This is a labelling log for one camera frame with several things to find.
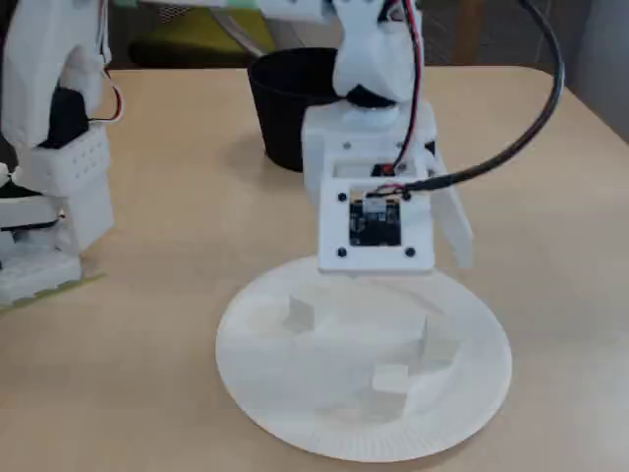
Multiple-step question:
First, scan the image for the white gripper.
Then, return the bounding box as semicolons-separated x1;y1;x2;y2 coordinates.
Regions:
300;100;477;270

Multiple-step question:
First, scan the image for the white block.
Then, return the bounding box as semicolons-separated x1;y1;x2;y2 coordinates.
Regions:
287;294;315;331
420;317;461;370
363;363;409;419

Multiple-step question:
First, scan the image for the white paper plate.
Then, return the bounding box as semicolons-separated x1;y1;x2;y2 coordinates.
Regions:
214;255;514;463

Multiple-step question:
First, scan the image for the black plastic cup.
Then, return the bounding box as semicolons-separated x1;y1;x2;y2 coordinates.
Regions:
247;47;345;173

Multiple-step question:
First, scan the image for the green base mat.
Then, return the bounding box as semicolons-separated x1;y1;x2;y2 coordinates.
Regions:
0;271;108;312

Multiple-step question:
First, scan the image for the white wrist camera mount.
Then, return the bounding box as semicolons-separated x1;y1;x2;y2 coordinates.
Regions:
316;157;437;276

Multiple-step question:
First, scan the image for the red white black servo wire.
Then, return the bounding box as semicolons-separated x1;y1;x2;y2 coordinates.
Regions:
385;0;427;176
90;0;125;127

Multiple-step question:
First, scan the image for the thick black camera cable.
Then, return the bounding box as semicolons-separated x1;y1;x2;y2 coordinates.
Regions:
377;0;566;198

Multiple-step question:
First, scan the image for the wooden post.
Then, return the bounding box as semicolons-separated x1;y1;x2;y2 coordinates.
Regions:
455;0;486;65

